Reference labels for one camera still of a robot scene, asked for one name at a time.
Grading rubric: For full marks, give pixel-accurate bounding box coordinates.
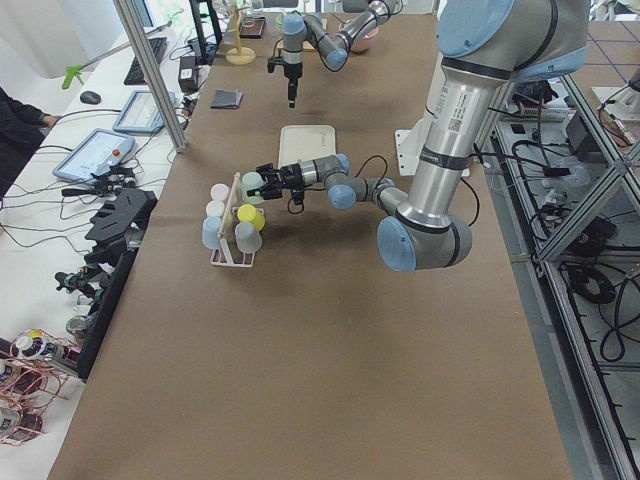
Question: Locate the black computer mouse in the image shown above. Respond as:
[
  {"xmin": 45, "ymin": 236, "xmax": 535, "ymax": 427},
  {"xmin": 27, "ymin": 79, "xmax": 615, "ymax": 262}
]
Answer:
[{"xmin": 79, "ymin": 91, "xmax": 102, "ymax": 105}]

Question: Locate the wooden mug tree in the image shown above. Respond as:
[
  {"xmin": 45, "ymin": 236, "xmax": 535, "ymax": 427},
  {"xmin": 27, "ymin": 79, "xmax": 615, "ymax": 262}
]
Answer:
[{"xmin": 225, "ymin": 1, "xmax": 256, "ymax": 66}]

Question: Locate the mint green cup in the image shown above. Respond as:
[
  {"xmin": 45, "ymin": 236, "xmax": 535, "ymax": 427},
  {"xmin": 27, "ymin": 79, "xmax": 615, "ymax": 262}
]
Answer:
[{"xmin": 241, "ymin": 171, "xmax": 265, "ymax": 205}]

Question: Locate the black keyboard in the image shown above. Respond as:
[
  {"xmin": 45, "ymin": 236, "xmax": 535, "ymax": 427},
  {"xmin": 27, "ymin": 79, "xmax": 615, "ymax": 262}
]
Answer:
[{"xmin": 123, "ymin": 36, "xmax": 169, "ymax": 86}]

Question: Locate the teach pendant tablet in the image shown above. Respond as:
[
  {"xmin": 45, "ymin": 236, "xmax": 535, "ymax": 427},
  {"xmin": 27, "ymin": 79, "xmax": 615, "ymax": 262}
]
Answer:
[
  {"xmin": 112, "ymin": 90, "xmax": 164, "ymax": 136},
  {"xmin": 52, "ymin": 129, "xmax": 135, "ymax": 183}
]

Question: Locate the white wire cup rack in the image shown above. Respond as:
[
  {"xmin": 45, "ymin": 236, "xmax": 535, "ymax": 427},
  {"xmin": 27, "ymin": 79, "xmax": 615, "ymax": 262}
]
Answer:
[{"xmin": 209, "ymin": 172, "xmax": 256, "ymax": 268}]

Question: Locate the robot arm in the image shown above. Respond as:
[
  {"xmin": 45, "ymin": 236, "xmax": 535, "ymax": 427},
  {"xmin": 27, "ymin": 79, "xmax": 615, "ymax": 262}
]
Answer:
[
  {"xmin": 254, "ymin": 1, "xmax": 590, "ymax": 272},
  {"xmin": 267, "ymin": 1, "xmax": 402, "ymax": 108}
]

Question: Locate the grey cup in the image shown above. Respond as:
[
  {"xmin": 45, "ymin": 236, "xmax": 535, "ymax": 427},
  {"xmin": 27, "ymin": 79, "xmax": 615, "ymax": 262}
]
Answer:
[{"xmin": 235, "ymin": 221, "xmax": 263, "ymax": 254}]

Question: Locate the cream white cup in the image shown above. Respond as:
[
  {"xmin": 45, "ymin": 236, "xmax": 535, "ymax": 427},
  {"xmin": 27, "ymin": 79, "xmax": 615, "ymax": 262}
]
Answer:
[{"xmin": 205, "ymin": 200, "xmax": 226, "ymax": 218}]

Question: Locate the cream rabbit tray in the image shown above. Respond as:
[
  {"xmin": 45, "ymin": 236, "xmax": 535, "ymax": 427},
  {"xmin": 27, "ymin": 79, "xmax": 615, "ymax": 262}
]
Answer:
[{"xmin": 278, "ymin": 125, "xmax": 336, "ymax": 168}]

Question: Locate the yellow cup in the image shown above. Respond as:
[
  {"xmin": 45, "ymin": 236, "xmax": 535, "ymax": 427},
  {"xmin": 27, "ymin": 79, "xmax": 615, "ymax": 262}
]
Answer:
[{"xmin": 236, "ymin": 204, "xmax": 266, "ymax": 232}]

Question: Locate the wooden cutting board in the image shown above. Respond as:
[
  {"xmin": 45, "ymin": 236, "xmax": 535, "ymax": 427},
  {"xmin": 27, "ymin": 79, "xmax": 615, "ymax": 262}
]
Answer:
[{"xmin": 276, "ymin": 12, "xmax": 327, "ymax": 52}]

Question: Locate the pink cup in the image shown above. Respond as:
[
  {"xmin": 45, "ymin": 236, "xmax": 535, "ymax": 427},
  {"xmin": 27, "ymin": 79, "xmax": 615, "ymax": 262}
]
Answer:
[{"xmin": 210, "ymin": 183, "xmax": 231, "ymax": 203}]

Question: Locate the light blue cup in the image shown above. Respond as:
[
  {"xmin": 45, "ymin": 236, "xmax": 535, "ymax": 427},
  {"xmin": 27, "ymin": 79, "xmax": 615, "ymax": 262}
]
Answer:
[{"xmin": 202, "ymin": 216, "xmax": 222, "ymax": 250}]

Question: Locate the folded grey cloth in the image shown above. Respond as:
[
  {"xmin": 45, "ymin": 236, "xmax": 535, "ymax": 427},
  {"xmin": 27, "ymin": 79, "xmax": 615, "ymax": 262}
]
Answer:
[{"xmin": 210, "ymin": 89, "xmax": 243, "ymax": 109}]

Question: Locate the pink ice bowl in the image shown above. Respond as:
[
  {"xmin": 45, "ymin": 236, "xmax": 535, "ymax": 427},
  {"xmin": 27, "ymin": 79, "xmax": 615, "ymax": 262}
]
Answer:
[{"xmin": 339, "ymin": 23, "xmax": 379, "ymax": 54}]

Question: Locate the aluminium frame post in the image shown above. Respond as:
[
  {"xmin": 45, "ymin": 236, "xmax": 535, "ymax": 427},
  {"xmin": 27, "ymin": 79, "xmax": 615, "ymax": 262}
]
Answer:
[{"xmin": 113, "ymin": 0, "xmax": 187, "ymax": 153}]

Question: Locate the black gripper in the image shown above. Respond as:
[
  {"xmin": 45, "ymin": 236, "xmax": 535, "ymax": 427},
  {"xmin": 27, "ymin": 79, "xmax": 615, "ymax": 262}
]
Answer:
[
  {"xmin": 267, "ymin": 56, "xmax": 303, "ymax": 108},
  {"xmin": 248, "ymin": 163, "xmax": 303, "ymax": 199}
]

